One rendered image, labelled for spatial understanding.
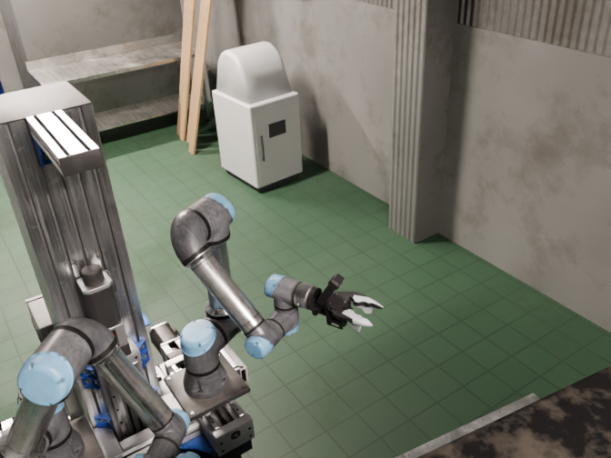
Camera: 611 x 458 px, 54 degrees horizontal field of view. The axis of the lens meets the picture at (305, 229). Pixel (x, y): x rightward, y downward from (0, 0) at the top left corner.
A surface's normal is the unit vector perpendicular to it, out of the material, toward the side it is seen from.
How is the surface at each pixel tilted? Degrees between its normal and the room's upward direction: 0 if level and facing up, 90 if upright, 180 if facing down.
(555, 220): 90
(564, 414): 0
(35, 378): 83
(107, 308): 90
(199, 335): 7
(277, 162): 90
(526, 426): 0
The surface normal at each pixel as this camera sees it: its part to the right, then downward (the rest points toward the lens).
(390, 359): -0.04, -0.85
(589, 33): -0.83, 0.33
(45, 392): -0.12, 0.42
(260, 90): 0.57, 0.09
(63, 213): 0.56, 0.41
